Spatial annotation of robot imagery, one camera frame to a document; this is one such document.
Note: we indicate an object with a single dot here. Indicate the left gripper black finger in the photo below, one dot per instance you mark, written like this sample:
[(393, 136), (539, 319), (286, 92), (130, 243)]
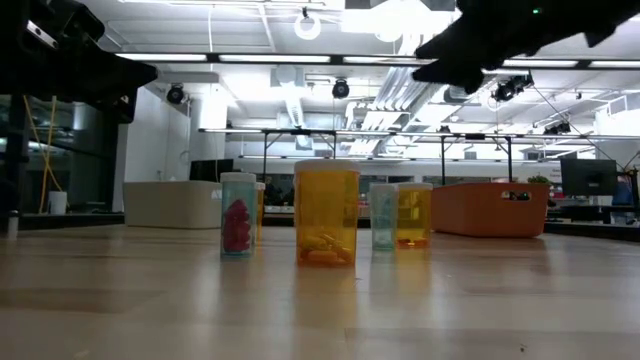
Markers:
[(127, 107), (110, 75)]

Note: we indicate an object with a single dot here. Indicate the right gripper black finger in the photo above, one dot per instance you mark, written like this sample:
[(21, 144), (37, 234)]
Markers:
[(460, 75), (460, 42)]

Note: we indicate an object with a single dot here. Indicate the amber bottle with orange pills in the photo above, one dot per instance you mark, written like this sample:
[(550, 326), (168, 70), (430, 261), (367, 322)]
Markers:
[(415, 215)]

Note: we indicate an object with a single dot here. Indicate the teal translucent pill bottle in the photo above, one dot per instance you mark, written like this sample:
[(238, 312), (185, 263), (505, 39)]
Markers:
[(383, 220)]

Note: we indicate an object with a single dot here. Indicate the clear bottle with red pills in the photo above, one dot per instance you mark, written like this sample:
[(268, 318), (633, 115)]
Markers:
[(237, 230)]

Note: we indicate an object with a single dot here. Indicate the slim amber pill bottle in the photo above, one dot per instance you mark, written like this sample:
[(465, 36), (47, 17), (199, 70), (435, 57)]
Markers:
[(260, 210)]

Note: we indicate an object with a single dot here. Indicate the large amber bottle oval pills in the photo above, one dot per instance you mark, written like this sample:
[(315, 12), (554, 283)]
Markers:
[(325, 215)]

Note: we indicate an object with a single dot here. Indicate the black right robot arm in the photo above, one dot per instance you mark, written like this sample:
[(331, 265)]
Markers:
[(575, 20)]

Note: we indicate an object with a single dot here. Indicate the white plastic bin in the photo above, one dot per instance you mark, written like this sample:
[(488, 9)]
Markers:
[(172, 205)]

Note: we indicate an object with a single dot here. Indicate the orange plastic bin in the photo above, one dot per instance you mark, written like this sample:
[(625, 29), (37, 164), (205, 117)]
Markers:
[(480, 215)]

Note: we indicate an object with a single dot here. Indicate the black ceiling spotlight cluster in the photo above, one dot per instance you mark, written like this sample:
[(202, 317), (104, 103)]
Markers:
[(505, 91)]

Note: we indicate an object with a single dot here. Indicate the black computer monitor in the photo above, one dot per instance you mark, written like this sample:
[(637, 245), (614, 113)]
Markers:
[(589, 177), (210, 170)]

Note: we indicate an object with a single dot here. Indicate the small white container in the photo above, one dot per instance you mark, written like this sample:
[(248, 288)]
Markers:
[(57, 204)]

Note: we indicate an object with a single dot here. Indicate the small green background plant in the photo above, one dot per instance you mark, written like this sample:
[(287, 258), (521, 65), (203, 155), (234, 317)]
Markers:
[(539, 179)]

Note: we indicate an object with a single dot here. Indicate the white round ceiling lamp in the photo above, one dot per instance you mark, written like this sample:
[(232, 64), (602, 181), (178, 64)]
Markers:
[(307, 27)]

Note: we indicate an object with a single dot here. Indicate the black bar with light strips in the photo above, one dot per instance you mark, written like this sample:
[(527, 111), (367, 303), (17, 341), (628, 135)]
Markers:
[(275, 58)]

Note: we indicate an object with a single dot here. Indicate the small grey cylinder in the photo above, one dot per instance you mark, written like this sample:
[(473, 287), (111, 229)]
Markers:
[(13, 225)]

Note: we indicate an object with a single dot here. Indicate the person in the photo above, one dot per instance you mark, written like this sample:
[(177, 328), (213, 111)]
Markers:
[(274, 192)]

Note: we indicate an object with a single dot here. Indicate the black aluminium table frame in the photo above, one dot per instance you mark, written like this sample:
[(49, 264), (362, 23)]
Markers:
[(17, 150)]

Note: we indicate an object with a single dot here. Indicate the black metal stand frame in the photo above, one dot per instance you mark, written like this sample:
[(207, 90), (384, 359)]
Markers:
[(300, 132)]

